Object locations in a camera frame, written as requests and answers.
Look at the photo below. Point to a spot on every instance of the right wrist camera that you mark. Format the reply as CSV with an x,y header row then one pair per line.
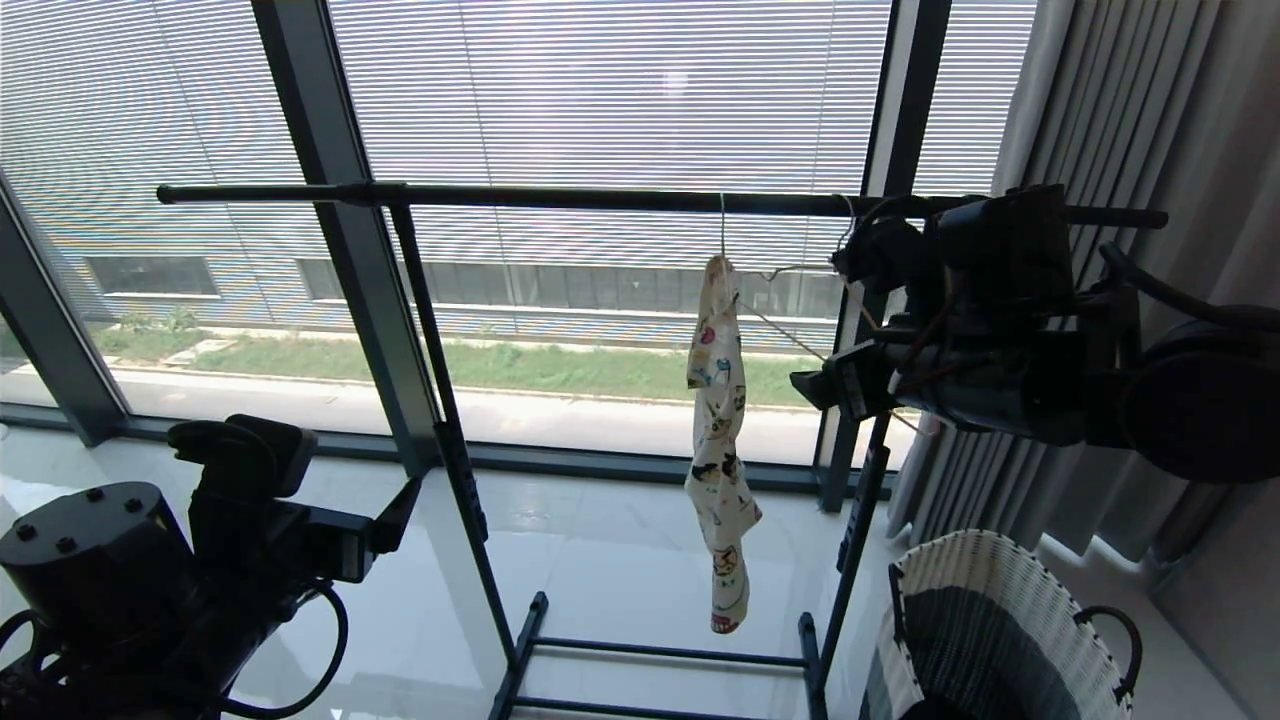
x,y
880,255

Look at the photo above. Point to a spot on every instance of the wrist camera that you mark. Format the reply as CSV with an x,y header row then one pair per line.
x,y
880,255
250,455

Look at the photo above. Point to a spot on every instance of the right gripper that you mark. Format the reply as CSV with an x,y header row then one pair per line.
x,y
960,390

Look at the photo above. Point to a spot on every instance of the white laundry basket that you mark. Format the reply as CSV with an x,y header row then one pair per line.
x,y
1000,600

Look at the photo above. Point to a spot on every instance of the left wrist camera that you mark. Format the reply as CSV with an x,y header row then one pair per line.
x,y
250,455

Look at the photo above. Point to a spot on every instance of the beige curtain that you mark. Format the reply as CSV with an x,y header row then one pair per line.
x,y
1150,120

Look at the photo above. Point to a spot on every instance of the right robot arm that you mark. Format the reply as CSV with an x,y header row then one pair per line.
x,y
1200,400

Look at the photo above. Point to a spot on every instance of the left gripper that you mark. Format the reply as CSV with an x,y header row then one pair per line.
x,y
290,550

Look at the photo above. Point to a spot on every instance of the black clothes rack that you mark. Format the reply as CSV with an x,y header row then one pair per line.
x,y
560,198

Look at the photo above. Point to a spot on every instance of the window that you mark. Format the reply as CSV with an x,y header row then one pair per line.
x,y
330,120

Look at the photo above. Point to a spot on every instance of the pink clothes hanger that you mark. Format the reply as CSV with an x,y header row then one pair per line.
x,y
790,338
722,230

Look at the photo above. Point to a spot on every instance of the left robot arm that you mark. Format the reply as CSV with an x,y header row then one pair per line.
x,y
90,570

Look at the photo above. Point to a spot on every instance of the cream printed garment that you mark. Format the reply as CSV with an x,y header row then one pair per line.
x,y
720,400

